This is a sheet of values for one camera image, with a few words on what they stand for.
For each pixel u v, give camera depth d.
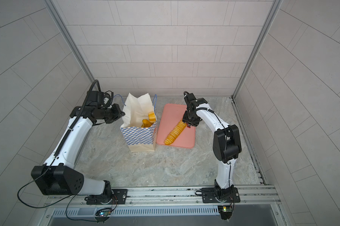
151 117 0.94
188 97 0.72
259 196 0.74
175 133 0.91
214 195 0.71
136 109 0.93
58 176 0.38
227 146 0.49
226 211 0.68
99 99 0.59
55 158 0.40
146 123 0.90
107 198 0.66
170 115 1.03
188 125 0.81
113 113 0.67
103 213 0.64
